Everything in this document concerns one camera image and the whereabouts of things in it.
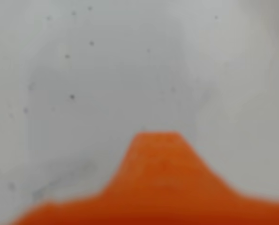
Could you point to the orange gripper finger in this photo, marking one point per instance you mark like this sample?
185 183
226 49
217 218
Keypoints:
162 187

